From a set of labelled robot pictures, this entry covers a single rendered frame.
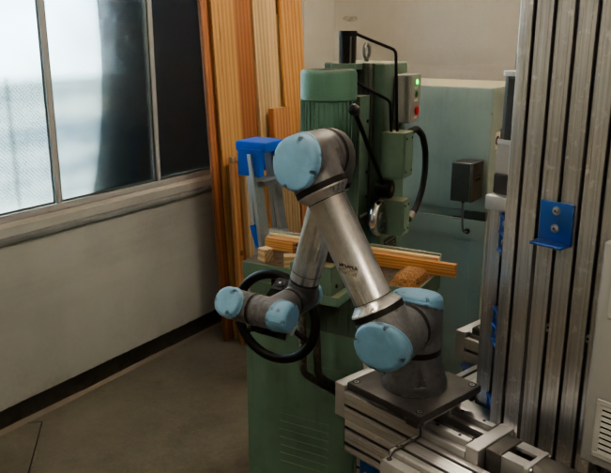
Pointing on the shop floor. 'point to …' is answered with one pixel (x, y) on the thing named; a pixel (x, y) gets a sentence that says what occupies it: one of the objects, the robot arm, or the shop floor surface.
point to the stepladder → (256, 160)
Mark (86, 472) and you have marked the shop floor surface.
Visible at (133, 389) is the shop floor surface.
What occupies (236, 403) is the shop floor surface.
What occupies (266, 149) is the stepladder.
